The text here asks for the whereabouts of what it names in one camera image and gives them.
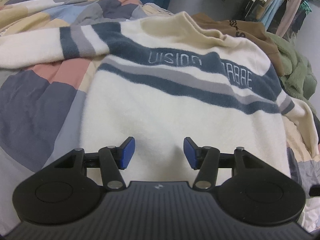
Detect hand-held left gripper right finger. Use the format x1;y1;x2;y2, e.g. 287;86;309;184
183;137;267;190

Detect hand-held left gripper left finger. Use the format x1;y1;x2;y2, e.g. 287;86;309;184
54;137;136;190

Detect white striped sweater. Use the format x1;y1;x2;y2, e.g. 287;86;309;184
0;11;320;190

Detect patchwork blanket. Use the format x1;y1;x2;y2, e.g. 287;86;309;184
0;0;320;233

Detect green fleece jacket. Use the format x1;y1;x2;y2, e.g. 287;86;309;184
269;34;318;100

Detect brown hoodie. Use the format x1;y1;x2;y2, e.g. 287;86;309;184
191;12;284;77

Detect beige hanging coat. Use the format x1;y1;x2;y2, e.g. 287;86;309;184
260;0;280;18

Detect pink hanging pants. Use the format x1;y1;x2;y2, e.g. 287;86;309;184
276;0;307;38

